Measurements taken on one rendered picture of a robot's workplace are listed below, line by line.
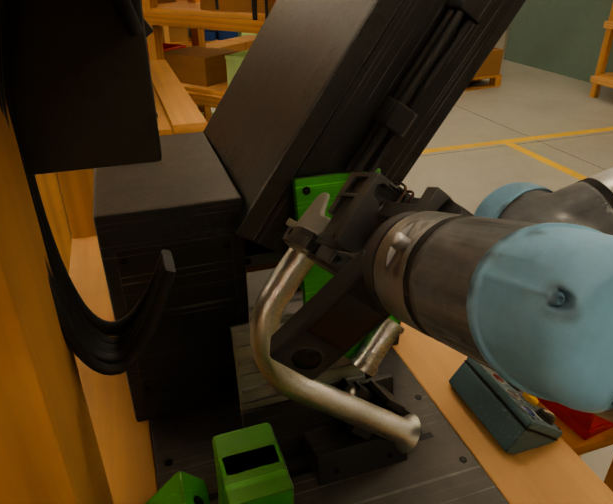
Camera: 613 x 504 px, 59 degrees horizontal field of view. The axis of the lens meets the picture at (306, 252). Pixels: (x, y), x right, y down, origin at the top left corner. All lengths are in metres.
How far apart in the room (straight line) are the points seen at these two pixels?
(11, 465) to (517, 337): 0.35
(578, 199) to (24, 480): 0.44
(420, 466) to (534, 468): 0.15
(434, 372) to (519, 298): 0.72
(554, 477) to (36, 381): 0.66
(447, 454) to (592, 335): 0.61
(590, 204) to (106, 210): 0.52
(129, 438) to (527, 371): 0.72
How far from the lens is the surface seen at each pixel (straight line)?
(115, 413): 0.93
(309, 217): 0.50
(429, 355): 0.98
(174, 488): 0.47
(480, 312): 0.25
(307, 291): 0.69
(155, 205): 0.69
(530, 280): 0.23
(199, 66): 3.75
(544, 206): 0.42
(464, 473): 0.81
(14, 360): 0.39
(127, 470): 0.85
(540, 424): 0.84
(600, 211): 0.42
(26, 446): 0.44
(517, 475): 0.83
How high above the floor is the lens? 1.51
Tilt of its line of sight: 29 degrees down
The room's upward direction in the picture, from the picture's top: straight up
